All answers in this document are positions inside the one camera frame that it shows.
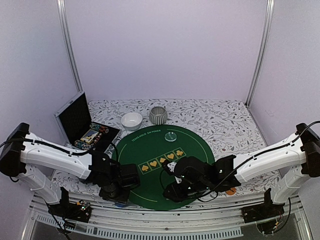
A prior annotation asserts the aluminium frame post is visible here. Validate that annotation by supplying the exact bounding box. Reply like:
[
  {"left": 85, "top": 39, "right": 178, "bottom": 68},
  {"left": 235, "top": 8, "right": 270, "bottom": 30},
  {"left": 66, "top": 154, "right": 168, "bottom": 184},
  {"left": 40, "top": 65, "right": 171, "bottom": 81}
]
[
  {"left": 56, "top": 0, "right": 83, "bottom": 92},
  {"left": 245, "top": 0, "right": 275, "bottom": 108}
]

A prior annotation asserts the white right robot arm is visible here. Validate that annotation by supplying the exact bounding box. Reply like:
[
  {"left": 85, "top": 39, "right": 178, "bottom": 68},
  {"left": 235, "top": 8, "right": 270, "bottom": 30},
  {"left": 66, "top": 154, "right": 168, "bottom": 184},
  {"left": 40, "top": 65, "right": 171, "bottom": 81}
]
[{"left": 162, "top": 123, "right": 320, "bottom": 218}]

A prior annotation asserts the orange big blind button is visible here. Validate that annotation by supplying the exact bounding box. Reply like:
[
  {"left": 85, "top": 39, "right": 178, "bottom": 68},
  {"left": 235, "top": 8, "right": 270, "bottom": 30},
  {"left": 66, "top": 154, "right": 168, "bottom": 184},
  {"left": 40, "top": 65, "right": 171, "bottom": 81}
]
[{"left": 225, "top": 187, "right": 237, "bottom": 196}]

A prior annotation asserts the clear acrylic dealer button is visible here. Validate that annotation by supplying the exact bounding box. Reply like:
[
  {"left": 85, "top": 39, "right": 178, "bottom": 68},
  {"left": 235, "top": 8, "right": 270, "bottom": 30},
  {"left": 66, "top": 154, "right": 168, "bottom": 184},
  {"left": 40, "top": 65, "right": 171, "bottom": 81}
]
[{"left": 164, "top": 131, "right": 177, "bottom": 142}]

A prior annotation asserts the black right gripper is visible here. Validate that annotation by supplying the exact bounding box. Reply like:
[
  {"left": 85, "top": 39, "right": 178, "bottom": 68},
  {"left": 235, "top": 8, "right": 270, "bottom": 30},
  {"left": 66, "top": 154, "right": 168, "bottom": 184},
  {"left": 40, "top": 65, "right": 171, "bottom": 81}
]
[{"left": 163, "top": 179, "right": 210, "bottom": 202}]

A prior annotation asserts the aluminium poker chip case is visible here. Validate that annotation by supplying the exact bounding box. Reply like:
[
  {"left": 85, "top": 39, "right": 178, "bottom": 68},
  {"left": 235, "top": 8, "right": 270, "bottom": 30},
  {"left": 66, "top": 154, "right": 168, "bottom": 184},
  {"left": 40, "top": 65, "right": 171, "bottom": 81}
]
[{"left": 54, "top": 91, "right": 121, "bottom": 152}]

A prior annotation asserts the poker chip row lower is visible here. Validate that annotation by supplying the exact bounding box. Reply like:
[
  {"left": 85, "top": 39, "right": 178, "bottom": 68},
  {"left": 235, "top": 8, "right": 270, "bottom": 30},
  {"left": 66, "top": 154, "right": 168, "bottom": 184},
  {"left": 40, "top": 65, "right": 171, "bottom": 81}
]
[{"left": 74, "top": 140, "right": 93, "bottom": 151}]

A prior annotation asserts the striped grey ceramic cup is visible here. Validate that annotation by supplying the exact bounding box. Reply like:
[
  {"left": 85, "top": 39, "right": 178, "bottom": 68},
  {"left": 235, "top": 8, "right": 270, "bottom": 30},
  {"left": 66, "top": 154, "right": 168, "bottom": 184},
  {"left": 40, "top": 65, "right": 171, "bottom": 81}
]
[{"left": 149, "top": 106, "right": 168, "bottom": 125}]

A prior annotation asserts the poker chip row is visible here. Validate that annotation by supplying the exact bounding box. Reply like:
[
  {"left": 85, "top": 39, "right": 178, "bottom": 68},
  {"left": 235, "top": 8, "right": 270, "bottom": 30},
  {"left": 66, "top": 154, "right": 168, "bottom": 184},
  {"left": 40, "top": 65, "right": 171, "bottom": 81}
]
[
  {"left": 74, "top": 140, "right": 93, "bottom": 151},
  {"left": 89, "top": 122, "right": 109, "bottom": 134}
]

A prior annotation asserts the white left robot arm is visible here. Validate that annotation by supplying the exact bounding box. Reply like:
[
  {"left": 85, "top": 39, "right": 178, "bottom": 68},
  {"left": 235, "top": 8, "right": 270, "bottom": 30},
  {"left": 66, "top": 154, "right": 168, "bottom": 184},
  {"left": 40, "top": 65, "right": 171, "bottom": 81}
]
[{"left": 0, "top": 122, "right": 140, "bottom": 217}]

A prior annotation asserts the round green poker mat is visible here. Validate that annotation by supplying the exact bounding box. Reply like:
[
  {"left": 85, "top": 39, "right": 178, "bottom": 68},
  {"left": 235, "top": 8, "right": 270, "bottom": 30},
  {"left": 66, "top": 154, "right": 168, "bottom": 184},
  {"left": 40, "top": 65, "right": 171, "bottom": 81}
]
[{"left": 112, "top": 124, "right": 215, "bottom": 211}]

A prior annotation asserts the poker chip row upper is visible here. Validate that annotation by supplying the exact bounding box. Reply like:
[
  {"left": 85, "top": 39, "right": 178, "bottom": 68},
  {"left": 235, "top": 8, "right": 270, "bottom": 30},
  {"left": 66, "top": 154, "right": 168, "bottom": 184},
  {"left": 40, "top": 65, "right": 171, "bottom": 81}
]
[{"left": 89, "top": 122, "right": 109, "bottom": 134}]

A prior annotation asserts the floral white tablecloth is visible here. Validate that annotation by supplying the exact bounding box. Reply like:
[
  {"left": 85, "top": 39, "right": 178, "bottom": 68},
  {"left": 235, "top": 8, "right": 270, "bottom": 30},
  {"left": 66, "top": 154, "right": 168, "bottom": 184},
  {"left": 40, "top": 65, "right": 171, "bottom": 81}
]
[{"left": 51, "top": 99, "right": 281, "bottom": 197}]

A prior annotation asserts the white ceramic bowl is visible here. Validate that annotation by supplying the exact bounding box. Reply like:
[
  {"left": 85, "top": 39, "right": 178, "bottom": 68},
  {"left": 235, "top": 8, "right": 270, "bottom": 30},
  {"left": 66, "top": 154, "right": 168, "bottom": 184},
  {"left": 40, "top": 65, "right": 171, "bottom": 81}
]
[{"left": 120, "top": 112, "right": 143, "bottom": 132}]

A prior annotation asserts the left aluminium frame post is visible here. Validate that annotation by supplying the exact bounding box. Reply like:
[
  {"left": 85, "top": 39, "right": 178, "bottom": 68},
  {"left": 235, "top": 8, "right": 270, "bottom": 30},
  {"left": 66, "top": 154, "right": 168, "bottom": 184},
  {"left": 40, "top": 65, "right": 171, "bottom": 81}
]
[{"left": 56, "top": 0, "right": 83, "bottom": 92}]

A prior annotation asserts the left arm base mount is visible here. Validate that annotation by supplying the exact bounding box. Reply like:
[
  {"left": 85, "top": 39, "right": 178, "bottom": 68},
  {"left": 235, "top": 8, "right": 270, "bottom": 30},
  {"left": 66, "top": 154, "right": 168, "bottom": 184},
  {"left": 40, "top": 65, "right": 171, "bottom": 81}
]
[{"left": 47, "top": 201, "right": 92, "bottom": 223}]

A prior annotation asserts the boxed card deck in case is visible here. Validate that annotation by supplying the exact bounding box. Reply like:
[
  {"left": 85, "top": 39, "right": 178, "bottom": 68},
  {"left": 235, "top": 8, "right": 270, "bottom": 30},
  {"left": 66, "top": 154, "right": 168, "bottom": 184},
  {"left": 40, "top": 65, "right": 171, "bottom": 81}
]
[{"left": 80, "top": 129, "right": 99, "bottom": 144}]

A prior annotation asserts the right aluminium frame post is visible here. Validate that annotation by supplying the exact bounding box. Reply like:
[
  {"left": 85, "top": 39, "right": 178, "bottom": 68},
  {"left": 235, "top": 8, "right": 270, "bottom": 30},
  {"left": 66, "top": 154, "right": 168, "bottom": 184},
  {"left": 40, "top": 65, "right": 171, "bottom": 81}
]
[{"left": 245, "top": 0, "right": 275, "bottom": 108}]

